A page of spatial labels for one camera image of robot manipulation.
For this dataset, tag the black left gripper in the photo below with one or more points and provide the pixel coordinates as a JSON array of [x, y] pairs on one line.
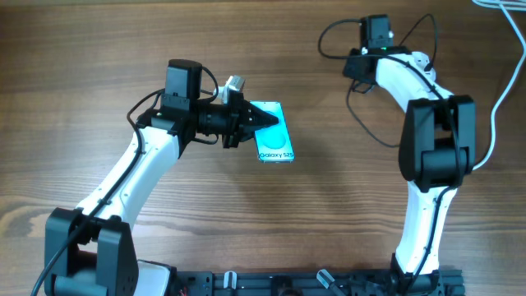
[[233, 122]]

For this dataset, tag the Galaxy S25 smartphone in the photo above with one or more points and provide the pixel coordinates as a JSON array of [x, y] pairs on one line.
[[273, 143]]

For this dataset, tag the white power strip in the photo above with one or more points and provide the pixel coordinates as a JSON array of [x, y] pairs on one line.
[[425, 64]]

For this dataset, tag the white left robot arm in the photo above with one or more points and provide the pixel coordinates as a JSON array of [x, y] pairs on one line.
[[89, 250]]

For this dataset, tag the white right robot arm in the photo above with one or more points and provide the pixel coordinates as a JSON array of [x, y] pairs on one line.
[[437, 144]]

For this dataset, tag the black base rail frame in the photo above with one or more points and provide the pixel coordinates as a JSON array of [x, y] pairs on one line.
[[206, 283]]

